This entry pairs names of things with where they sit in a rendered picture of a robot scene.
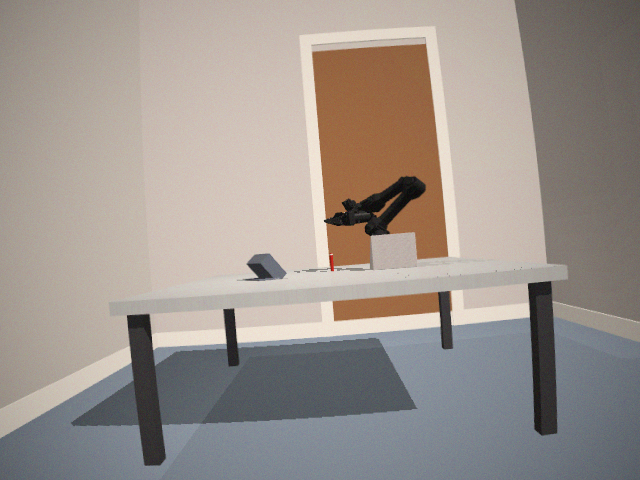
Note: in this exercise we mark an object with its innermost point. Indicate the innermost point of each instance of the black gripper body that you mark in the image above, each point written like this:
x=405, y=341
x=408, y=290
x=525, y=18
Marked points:
x=353, y=217

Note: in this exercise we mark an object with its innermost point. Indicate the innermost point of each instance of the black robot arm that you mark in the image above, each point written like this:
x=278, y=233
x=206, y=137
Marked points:
x=411, y=188

